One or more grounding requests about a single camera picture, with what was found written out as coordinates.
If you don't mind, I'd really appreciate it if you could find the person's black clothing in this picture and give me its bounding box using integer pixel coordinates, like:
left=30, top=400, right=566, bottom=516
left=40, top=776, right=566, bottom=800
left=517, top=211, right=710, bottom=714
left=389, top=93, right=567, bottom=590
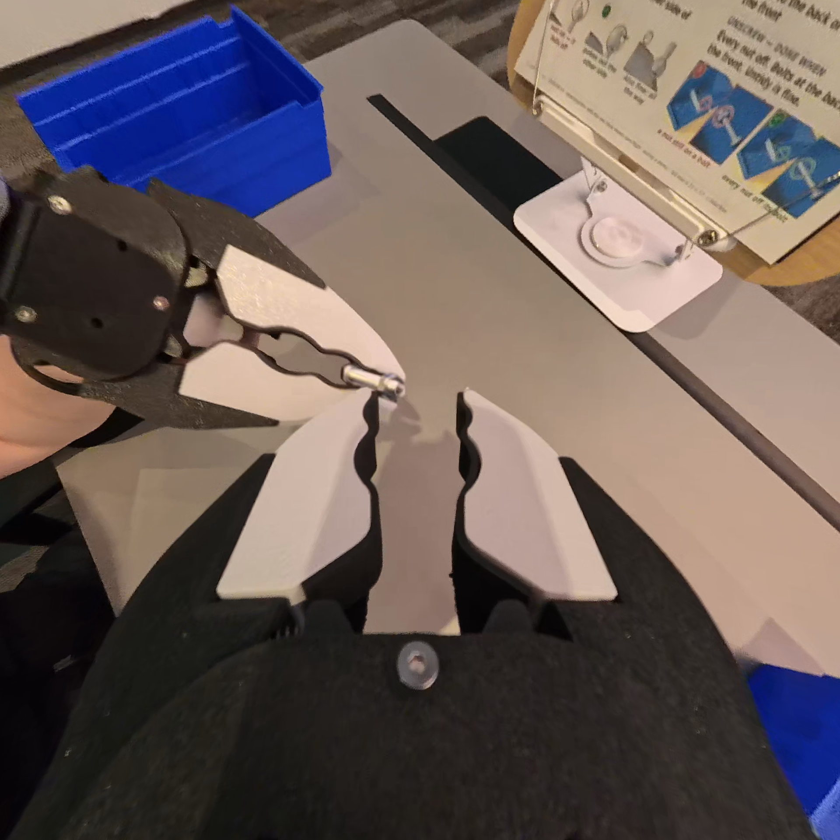
left=0, top=591, right=119, bottom=840

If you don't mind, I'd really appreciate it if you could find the printed instruction sheet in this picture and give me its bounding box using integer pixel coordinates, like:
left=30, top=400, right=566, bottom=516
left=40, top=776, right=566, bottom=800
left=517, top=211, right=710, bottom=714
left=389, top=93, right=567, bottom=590
left=515, top=0, right=840, bottom=263

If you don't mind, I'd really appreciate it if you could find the instruction sheet on clipboard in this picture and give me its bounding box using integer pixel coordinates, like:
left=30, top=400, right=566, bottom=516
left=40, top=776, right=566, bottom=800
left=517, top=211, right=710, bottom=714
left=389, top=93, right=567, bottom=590
left=507, top=0, right=840, bottom=287

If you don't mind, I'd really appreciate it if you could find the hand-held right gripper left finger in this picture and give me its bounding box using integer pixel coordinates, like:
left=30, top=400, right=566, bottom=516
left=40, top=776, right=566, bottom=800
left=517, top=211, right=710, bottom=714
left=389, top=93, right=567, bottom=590
left=215, top=392, right=383, bottom=608

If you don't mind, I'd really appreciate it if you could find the person's left hand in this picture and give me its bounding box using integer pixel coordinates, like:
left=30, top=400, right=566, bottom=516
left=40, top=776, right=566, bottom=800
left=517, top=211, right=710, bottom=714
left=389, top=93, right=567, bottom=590
left=0, top=341, right=117, bottom=478

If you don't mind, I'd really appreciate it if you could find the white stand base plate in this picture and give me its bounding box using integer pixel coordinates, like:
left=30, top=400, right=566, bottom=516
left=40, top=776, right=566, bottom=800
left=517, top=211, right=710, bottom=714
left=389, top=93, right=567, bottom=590
left=513, top=157, right=724, bottom=333

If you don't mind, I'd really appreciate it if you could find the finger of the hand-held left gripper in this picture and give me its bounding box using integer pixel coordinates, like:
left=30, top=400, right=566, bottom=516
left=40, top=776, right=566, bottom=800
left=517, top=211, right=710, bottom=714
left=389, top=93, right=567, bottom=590
left=212, top=245, right=408, bottom=389
left=177, top=341, right=383, bottom=424

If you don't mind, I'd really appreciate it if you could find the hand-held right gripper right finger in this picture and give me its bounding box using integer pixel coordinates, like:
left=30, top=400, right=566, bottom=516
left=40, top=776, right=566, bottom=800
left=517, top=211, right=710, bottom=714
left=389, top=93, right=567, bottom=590
left=451, top=389, right=619, bottom=605

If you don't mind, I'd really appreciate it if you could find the blue plastic bin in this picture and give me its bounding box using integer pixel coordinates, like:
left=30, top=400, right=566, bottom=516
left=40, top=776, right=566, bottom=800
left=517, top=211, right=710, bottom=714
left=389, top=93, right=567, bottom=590
left=747, top=663, right=840, bottom=840
left=16, top=5, right=332, bottom=217

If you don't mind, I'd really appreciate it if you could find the grey desk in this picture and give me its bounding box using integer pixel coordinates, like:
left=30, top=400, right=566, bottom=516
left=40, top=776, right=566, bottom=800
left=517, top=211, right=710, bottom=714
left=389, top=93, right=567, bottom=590
left=56, top=18, right=840, bottom=677

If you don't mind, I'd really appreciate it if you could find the metal bolt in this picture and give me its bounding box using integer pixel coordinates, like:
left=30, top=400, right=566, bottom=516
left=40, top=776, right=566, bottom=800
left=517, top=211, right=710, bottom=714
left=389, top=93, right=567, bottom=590
left=341, top=364, right=406, bottom=403

